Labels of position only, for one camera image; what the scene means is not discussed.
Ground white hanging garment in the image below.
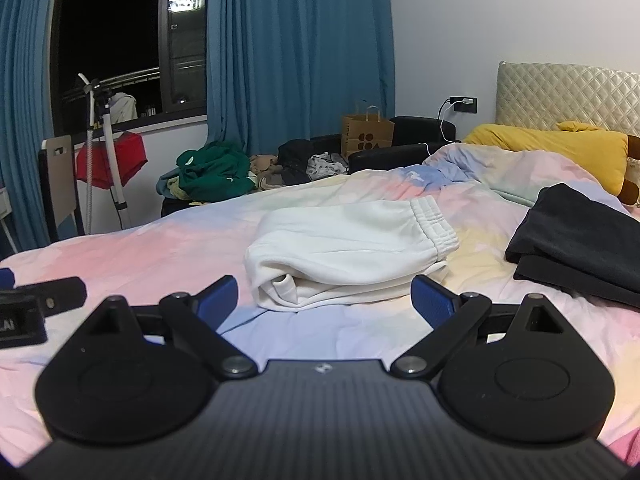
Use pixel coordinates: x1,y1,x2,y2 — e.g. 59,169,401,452
108,92,139,125

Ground black garment pile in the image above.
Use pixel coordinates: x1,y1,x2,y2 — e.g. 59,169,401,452
276,138,316,187

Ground quilted beige headboard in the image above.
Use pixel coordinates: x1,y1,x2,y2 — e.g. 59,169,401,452
496,60,640,134

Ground white charging cable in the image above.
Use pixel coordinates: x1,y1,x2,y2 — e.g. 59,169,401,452
419,99,473,160

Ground white pants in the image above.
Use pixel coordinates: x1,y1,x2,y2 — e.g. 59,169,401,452
244,196,460,314

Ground brown plush toy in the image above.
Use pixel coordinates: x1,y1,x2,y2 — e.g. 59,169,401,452
619,135,640,207

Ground brown paper bag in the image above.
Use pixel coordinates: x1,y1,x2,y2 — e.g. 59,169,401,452
341,101,396,161

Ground dark framed window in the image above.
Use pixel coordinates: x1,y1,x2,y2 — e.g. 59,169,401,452
50,0,209,133

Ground black sofa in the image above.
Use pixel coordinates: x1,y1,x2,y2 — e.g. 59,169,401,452
160,116,457,219

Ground garment steamer stand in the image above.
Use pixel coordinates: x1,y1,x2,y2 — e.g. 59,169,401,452
76,73,132,235

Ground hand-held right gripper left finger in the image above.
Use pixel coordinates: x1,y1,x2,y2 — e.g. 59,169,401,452
90,274,260,380

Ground yellow cloth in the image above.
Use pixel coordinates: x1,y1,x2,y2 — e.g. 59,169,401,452
167,187,206,207

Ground pastel tie-dye quilt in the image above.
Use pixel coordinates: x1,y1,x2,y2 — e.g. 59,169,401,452
0,142,640,466

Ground green garment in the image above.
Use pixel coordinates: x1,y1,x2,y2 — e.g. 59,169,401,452
176,140,257,202

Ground beige backed chair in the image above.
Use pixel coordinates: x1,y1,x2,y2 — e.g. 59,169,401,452
38,135,86,245

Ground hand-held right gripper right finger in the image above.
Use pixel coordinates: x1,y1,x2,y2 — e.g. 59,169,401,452
390,274,566,380

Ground folded black garment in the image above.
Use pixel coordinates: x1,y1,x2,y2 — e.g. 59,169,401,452
505,183,640,310

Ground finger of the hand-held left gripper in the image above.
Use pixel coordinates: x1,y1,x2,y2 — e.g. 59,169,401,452
0,267,87,319

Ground blue curtain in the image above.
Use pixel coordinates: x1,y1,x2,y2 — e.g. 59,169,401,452
206,0,397,162
0,0,57,255

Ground red garment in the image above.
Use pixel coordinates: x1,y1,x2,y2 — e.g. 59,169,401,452
76,131,149,190

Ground white patterned garment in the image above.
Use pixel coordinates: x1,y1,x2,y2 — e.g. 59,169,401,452
306,152,350,181

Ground yellow pillow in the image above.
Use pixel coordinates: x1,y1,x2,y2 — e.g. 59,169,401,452
462,121,630,197

